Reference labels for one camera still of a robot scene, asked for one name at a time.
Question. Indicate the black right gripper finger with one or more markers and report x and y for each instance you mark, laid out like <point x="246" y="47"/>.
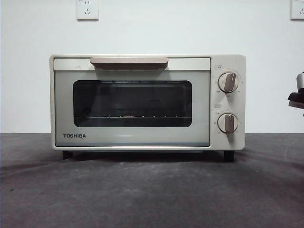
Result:
<point x="298" y="96"/>

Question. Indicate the cream Toshiba toaster oven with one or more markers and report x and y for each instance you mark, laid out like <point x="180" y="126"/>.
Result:
<point x="237" y="107"/>

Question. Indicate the cream temperature knob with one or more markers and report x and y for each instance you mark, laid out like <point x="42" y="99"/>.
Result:
<point x="228" y="82"/>

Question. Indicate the cream timer knob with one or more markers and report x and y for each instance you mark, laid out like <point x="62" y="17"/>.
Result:
<point x="228" y="123"/>

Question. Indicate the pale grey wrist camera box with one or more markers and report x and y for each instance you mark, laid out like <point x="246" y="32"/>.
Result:
<point x="300" y="79"/>

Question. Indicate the white wall socket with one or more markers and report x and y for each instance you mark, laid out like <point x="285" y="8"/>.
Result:
<point x="87" y="12"/>
<point x="298" y="9"/>

